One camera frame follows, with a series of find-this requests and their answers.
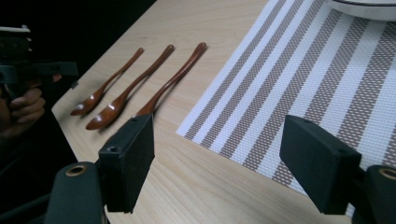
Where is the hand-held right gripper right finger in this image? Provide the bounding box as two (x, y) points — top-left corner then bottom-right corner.
(278, 114), (363, 216)

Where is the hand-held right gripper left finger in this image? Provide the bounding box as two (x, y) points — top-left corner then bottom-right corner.
(98, 113), (156, 215)

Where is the small brown wooden spoon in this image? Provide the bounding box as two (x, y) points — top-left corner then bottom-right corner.
(69, 47), (145, 117)

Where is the medium brown wooden spoon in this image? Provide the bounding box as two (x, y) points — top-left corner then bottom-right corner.
(85, 44), (176, 132)

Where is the striped woven placemat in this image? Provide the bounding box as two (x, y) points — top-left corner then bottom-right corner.
(176, 0), (396, 218)

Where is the large brown wooden spoon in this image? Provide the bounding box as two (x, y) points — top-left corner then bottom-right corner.
(134, 41), (208, 119)

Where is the white bowl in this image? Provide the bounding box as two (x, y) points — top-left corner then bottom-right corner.
(323, 0), (396, 22)

